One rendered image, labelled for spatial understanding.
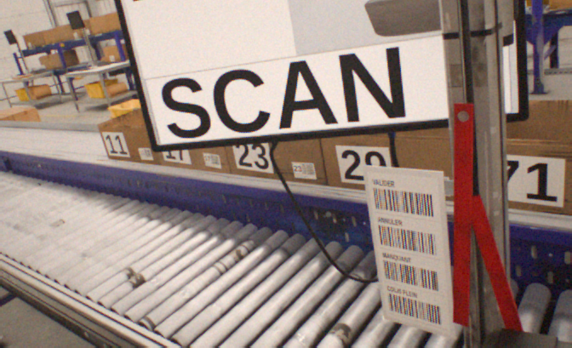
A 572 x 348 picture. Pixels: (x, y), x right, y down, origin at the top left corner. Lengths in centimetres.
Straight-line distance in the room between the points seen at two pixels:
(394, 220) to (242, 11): 30
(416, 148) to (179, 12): 72
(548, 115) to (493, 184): 92
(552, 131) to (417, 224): 92
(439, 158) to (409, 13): 66
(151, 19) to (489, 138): 43
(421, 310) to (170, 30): 45
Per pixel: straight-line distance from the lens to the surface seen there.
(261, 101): 59
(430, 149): 114
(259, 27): 57
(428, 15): 52
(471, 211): 46
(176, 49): 63
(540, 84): 537
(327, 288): 118
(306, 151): 134
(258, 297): 119
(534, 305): 109
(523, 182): 111
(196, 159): 170
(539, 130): 137
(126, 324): 127
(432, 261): 51
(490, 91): 42
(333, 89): 56
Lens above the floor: 142
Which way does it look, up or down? 19 degrees down
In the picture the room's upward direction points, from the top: 12 degrees counter-clockwise
